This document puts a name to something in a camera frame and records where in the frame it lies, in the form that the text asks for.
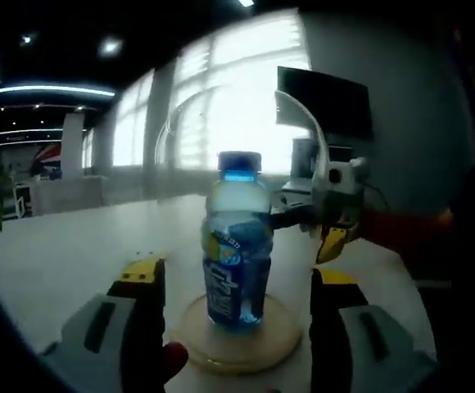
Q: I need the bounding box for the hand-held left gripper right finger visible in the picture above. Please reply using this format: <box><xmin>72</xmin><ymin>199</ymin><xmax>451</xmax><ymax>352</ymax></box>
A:
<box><xmin>308</xmin><ymin>268</ymin><xmax>440</xmax><ymax>393</ymax></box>

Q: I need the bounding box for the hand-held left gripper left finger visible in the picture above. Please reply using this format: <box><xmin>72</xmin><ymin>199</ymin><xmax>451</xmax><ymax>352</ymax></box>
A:
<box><xmin>40</xmin><ymin>256</ymin><xmax>169</xmax><ymax>393</ymax></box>

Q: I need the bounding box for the blue drink bottle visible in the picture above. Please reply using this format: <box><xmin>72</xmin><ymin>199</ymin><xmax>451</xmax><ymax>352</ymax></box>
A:
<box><xmin>201</xmin><ymin>150</ymin><xmax>274</xmax><ymax>327</ymax></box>

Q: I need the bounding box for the round wooden cover base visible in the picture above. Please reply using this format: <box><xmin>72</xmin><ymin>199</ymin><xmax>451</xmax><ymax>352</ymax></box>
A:
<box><xmin>170</xmin><ymin>292</ymin><xmax>303</xmax><ymax>374</ymax></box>

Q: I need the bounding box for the person's left hand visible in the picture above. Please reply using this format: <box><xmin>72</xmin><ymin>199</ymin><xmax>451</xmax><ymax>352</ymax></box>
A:
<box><xmin>161</xmin><ymin>341</ymin><xmax>190</xmax><ymax>388</ymax></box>

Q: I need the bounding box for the person's right hand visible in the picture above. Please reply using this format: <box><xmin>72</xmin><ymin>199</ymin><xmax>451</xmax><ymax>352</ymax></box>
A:
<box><xmin>360</xmin><ymin>206</ymin><xmax>455</xmax><ymax>254</ymax></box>

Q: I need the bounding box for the grey desktop box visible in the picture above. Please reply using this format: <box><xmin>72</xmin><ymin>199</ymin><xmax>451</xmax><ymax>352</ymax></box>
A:
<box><xmin>292</xmin><ymin>138</ymin><xmax>319</xmax><ymax>182</ymax></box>

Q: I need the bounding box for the black monitor screen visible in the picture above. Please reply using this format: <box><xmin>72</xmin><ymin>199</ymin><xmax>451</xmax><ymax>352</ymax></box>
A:
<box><xmin>277</xmin><ymin>65</ymin><xmax>374</xmax><ymax>141</ymax></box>

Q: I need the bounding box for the bright window with blinds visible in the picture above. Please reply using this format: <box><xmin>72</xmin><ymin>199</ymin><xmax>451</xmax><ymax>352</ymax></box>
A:
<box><xmin>110</xmin><ymin>11</ymin><xmax>313</xmax><ymax>175</ymax></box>

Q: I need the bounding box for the curved ceiling light strip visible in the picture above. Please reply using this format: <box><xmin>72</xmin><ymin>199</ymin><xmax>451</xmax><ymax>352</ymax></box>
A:
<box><xmin>0</xmin><ymin>83</ymin><xmax>116</xmax><ymax>98</ymax></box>

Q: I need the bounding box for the thin black cable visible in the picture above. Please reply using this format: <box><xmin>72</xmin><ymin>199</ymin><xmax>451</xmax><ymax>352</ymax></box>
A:
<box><xmin>360</xmin><ymin>182</ymin><xmax>392</xmax><ymax>216</ymax></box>

